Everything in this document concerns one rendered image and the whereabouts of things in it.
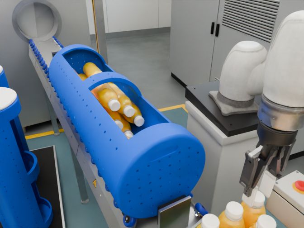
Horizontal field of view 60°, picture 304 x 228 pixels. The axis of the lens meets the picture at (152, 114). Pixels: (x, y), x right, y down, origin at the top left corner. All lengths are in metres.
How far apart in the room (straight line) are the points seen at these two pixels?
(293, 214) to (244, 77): 0.53
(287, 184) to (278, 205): 0.06
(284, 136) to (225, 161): 0.64
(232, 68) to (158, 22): 5.20
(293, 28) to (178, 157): 0.41
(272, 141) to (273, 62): 0.16
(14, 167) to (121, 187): 0.90
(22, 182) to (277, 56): 1.36
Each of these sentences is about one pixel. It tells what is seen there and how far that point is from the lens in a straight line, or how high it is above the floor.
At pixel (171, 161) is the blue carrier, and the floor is 1.15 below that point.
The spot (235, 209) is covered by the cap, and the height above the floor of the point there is 1.11.
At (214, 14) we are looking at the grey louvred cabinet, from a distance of 2.90.
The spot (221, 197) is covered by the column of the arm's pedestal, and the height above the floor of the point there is 0.62.
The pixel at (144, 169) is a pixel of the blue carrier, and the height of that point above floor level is 1.16.
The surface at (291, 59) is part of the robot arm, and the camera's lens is 0.49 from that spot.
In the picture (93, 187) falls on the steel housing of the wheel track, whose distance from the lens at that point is 1.07.
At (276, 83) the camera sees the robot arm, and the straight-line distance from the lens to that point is 0.51.
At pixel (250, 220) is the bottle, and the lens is 0.75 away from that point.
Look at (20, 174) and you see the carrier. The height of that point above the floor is 0.65.
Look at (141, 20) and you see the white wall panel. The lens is 6.08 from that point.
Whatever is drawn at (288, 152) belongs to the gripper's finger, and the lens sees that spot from 0.68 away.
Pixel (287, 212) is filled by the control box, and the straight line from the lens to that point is 0.81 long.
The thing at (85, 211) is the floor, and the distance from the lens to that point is 2.11.
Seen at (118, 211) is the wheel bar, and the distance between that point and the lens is 0.89.
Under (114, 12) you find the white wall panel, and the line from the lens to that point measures 5.87.
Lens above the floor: 1.62
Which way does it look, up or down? 32 degrees down
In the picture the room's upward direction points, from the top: straight up
